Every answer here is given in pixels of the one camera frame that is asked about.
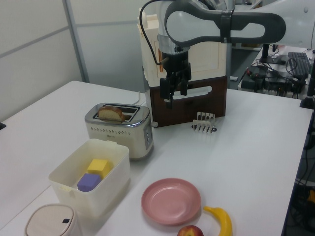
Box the pink plate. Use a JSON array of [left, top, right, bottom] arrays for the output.
[[141, 178, 202, 226]]

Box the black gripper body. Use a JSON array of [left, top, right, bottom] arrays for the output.
[[161, 50, 192, 80]]

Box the black clamp pole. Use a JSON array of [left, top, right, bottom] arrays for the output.
[[299, 70, 315, 109]]

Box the cream bread box cabinet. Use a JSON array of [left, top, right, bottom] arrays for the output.
[[136, 7, 227, 87]]

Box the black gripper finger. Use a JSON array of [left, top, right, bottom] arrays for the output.
[[180, 72, 192, 96], [159, 76, 176, 110]]

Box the grey metal partition post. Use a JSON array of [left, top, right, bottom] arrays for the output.
[[65, 0, 90, 83]]

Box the yellow banana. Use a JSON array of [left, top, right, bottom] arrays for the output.
[[203, 206, 233, 236]]

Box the cream lidded canister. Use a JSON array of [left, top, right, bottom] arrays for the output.
[[24, 204, 83, 236]]

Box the white plastic container box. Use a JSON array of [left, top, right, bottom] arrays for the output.
[[48, 138, 131, 218]]

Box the cream chrome toaster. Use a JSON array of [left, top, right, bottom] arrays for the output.
[[84, 102, 158, 162]]

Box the brown bread slice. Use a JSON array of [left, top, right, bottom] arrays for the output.
[[97, 105, 126, 122]]

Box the purple cube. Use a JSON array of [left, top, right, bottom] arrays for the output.
[[77, 173, 101, 193]]

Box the red apple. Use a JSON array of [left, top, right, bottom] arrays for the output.
[[177, 225, 204, 236]]

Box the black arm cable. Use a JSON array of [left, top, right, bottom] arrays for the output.
[[139, 0, 168, 66]]

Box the black monitor stand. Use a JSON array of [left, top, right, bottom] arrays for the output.
[[259, 44, 290, 65]]

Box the silver metal toast rack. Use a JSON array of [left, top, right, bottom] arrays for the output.
[[191, 112, 219, 134]]

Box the yellow cube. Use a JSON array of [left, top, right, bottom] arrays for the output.
[[87, 158, 111, 178]]

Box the black computer keyboard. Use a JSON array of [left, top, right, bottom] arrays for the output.
[[287, 52, 312, 76]]

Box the brown wooden box white handle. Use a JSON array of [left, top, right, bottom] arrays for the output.
[[149, 73, 227, 128]]

